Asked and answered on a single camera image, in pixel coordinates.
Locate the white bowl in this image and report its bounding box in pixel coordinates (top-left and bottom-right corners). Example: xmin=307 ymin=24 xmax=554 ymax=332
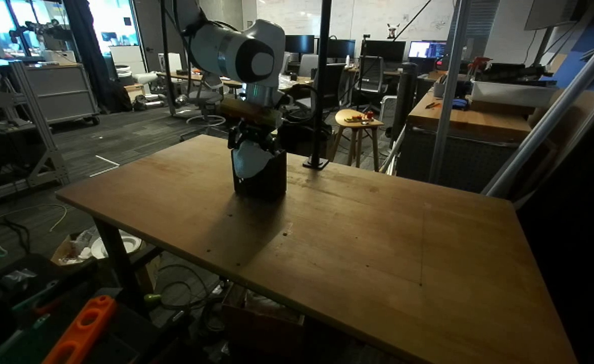
xmin=90 ymin=229 xmax=144 ymax=263

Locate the black computer monitor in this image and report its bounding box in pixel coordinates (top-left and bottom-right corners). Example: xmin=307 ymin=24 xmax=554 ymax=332
xmin=360 ymin=38 xmax=409 ymax=67
xmin=328 ymin=37 xmax=358 ymax=65
xmin=283 ymin=33 xmax=317 ymax=57

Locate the round wooden stool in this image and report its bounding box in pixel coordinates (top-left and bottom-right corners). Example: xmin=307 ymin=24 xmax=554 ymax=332
xmin=328 ymin=108 xmax=386 ymax=174

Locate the silver vertical pole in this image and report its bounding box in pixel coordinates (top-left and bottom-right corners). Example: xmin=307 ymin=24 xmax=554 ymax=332
xmin=427 ymin=0 xmax=474 ymax=187

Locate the black vertical pole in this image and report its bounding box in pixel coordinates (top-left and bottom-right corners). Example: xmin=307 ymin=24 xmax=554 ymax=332
xmin=302 ymin=0 xmax=336 ymax=172

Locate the silver diagonal pole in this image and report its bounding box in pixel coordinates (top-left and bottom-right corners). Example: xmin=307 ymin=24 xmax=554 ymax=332
xmin=482 ymin=23 xmax=594 ymax=203

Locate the wooden workbench desk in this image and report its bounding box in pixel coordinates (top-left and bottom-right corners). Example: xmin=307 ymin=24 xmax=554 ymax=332
xmin=397 ymin=85 xmax=536 ymax=194

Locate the grey rolling cabinet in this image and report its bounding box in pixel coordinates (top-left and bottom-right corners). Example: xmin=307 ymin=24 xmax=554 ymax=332
xmin=23 ymin=61 xmax=101 ymax=127

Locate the black perforated box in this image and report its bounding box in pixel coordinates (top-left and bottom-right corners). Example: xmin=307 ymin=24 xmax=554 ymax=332
xmin=231 ymin=144 xmax=289 ymax=204

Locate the grey metal shelf rack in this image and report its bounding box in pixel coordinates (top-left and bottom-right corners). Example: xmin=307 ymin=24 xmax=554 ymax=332
xmin=0 ymin=55 xmax=71 ymax=206

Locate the black office chair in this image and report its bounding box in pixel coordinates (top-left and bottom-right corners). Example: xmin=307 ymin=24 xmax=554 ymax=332
xmin=356 ymin=55 xmax=386 ymax=98

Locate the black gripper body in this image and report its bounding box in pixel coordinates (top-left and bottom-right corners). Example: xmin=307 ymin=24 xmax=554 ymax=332
xmin=217 ymin=98 xmax=287 ymax=153

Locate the lit computer monitor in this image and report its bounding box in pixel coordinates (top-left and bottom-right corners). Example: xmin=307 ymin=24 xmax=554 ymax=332
xmin=406 ymin=38 xmax=451 ymax=62

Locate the black table leg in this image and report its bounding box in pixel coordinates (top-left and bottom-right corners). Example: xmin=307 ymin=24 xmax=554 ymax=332
xmin=92 ymin=217 xmax=146 ymax=313

